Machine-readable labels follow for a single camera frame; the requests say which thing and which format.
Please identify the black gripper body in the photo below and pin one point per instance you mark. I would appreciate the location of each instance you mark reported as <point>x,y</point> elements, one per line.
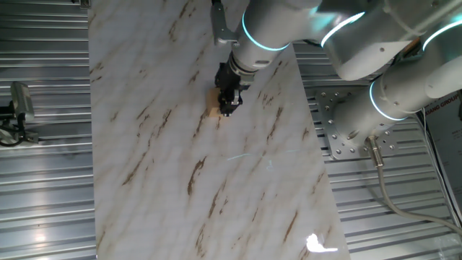
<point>227,77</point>

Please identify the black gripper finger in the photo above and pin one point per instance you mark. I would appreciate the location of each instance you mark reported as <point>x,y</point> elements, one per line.
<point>232,104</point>
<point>223,99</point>

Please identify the small wooden block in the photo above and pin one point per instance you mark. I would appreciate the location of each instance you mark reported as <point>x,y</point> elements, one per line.
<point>213,106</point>

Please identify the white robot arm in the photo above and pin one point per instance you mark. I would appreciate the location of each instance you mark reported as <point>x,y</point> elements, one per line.
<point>361,43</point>

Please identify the marble pattern sheet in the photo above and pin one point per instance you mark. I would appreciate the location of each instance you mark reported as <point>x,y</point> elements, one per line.
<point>216,180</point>

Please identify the metal base mounting plate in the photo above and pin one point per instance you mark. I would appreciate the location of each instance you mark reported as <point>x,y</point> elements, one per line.
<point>339,148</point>

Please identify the printed cardboard box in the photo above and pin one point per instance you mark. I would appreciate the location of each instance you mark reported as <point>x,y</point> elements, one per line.
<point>447,137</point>

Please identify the white camera on bracket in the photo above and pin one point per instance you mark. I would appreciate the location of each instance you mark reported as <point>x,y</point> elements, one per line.
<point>22,101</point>

